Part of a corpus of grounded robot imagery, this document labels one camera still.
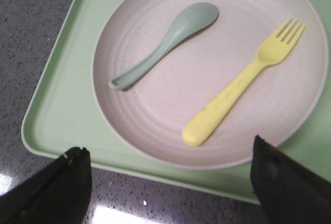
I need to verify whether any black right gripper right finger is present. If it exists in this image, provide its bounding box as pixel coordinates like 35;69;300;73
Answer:
250;136;330;223

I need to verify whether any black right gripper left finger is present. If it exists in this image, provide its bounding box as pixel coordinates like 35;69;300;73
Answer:
1;147;92;223

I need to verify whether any beige round plate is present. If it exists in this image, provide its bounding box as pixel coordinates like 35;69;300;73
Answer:
93;0;329;169

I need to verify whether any yellow plastic fork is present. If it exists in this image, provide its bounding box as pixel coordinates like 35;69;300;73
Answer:
182;18;306;146

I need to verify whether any light green plastic tray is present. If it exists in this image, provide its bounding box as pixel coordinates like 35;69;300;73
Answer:
21;0;330;204

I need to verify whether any sage green plastic spoon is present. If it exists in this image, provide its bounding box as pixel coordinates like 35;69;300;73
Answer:
109;2;219;90

